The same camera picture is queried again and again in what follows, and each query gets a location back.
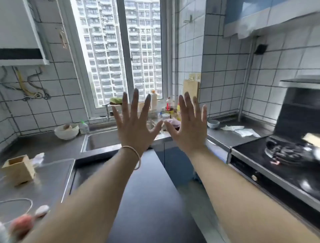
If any person's left hand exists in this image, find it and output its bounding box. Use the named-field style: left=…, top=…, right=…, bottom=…
left=111, top=88, right=164, bottom=157

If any person's right hand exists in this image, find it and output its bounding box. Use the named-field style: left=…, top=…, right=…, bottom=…
left=163, top=91, right=208, bottom=156

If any person's right forearm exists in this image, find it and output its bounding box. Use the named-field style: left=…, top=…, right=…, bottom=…
left=187, top=146, right=320, bottom=243

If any person's left forearm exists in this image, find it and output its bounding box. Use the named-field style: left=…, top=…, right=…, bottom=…
left=21, top=148, right=143, bottom=243

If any cream disposable bowl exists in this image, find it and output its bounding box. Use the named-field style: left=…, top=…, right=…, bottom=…
left=54, top=123, right=80, bottom=140

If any stainless steel countertop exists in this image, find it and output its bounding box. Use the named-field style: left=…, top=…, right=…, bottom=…
left=0, top=114, right=273, bottom=226

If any purple cloth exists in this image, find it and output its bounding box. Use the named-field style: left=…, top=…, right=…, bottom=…
left=164, top=118, right=181, bottom=129

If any steel kitchen faucet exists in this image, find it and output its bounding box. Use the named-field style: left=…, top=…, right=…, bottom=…
left=102, top=104, right=123, bottom=120

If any white bottle with orange cap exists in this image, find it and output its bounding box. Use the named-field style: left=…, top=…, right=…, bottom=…
left=150, top=90, right=158, bottom=110

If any steel double sink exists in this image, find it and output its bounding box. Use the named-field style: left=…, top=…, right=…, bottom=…
left=80, top=126, right=173, bottom=153

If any blue base cabinet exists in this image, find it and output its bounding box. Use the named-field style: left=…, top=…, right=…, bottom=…
left=151, top=139, right=232, bottom=188

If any white paper towel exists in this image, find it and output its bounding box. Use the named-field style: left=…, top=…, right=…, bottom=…
left=234, top=129, right=261, bottom=138
left=220, top=125, right=245, bottom=132

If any wooden cutting board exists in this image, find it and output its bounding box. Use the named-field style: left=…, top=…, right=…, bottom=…
left=182, top=78, right=200, bottom=100

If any clear bottle with green cap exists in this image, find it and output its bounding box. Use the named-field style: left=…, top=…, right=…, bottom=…
left=79, top=119, right=90, bottom=135

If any window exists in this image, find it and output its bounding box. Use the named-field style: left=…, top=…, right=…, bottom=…
left=57, top=0, right=175, bottom=118

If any black stove burner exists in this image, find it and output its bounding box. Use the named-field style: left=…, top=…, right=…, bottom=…
left=265, top=139, right=320, bottom=166

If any crumpled white tissue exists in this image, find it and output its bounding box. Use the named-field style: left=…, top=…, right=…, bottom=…
left=30, top=153, right=45, bottom=168

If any black glass gas stove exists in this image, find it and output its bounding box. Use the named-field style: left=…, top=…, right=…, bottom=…
left=229, top=135, right=320, bottom=235

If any black stove hood panel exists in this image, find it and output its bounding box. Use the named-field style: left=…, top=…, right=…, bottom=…
left=272, top=79, right=320, bottom=141

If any cardboard box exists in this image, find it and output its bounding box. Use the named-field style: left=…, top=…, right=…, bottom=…
left=302, top=133, right=320, bottom=148

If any small round beige soap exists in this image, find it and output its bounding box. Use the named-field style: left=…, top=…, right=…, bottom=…
left=35, top=205, right=50, bottom=218

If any bamboo utensil holder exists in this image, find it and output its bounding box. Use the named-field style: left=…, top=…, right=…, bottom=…
left=2, top=154, right=36, bottom=187

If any range hood with blue film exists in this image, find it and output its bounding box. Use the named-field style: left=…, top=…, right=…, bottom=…
left=223, top=0, right=320, bottom=40

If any peach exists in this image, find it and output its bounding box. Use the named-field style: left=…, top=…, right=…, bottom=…
left=9, top=214, right=35, bottom=240

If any white water heater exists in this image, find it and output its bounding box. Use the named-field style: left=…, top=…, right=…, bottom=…
left=0, top=0, right=50, bottom=67

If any silver bracelet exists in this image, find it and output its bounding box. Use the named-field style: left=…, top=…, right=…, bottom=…
left=121, top=146, right=142, bottom=171

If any grey wall pipe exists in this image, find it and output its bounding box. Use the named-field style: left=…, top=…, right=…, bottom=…
left=237, top=36, right=258, bottom=123

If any metal corrugated hose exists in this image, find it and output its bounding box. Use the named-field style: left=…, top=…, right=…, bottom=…
left=26, top=70, right=52, bottom=100

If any beige wall hook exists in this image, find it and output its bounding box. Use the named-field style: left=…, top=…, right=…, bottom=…
left=59, top=27, right=68, bottom=49

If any yellow gas hose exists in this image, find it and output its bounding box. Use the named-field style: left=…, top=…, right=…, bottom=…
left=14, top=67, right=43, bottom=98

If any white cable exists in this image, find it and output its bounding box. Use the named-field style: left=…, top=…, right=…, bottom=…
left=0, top=198, right=33, bottom=225

